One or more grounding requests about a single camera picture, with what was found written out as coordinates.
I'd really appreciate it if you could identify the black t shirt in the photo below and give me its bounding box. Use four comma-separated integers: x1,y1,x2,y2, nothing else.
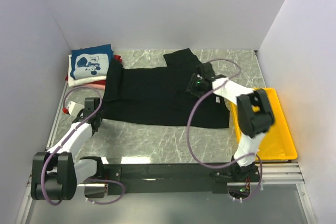
99,48,231,130

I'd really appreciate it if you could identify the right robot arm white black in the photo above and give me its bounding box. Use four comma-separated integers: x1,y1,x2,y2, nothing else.
187,62,275,182

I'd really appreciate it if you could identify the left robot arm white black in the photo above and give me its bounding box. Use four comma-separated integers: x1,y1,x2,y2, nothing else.
30,98,105,205

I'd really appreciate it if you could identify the pink folded t shirt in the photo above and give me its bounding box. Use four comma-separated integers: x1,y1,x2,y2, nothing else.
83,83,106,90

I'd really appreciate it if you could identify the blue mickey print t shirt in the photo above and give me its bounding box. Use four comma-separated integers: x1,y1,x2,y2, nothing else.
68,44,114,80

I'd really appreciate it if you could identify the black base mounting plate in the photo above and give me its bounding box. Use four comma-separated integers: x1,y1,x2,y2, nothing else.
73,163,260,199

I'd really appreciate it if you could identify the yellow plastic tray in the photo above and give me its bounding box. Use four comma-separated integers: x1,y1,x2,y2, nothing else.
235,88,298,161

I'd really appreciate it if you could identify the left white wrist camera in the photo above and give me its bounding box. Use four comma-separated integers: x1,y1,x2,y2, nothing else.
62,101,85,117

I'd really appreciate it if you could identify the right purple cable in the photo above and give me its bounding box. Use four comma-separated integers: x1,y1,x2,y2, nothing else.
186,58,264,201

